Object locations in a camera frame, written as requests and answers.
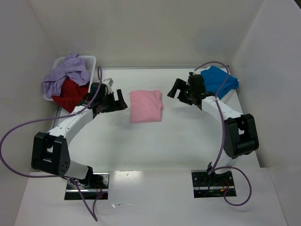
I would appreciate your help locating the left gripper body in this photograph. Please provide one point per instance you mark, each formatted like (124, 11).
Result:
(113, 101)

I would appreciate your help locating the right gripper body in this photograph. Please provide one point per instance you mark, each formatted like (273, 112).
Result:
(185, 92)

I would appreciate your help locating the pink t shirt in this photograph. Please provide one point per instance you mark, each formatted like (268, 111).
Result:
(146, 106)

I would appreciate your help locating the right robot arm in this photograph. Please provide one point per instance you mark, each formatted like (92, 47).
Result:
(239, 133)

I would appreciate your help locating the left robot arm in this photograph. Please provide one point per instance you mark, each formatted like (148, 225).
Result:
(50, 152)

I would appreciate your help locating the blue folded t shirt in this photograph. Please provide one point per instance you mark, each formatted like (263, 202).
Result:
(214, 78)

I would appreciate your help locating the red t shirt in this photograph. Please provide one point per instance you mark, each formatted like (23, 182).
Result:
(71, 94)

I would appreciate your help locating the white folded t shirt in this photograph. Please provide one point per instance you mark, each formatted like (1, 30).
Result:
(231, 99)

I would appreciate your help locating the white laundry basket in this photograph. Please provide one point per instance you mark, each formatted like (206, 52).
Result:
(89, 63)

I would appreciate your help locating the purple t shirt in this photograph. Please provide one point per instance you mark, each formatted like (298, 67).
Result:
(68, 73)

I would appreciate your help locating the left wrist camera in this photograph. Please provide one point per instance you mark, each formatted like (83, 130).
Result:
(108, 82)

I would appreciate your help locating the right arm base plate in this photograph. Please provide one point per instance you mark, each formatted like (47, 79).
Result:
(212, 186)

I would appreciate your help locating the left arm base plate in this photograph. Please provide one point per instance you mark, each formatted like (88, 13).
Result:
(97, 186)

